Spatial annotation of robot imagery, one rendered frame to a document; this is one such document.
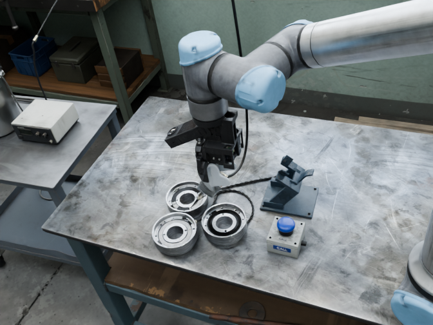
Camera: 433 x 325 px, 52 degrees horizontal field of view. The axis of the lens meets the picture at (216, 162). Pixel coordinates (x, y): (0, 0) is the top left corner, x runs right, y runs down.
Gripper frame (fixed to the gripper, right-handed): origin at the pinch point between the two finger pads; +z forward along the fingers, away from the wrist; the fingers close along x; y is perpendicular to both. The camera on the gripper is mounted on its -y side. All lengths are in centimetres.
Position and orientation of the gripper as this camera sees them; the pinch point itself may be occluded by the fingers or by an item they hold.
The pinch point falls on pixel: (211, 182)
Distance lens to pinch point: 99.6
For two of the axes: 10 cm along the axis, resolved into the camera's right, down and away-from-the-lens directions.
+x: 3.2, -6.7, 6.7
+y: 9.4, 1.4, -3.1
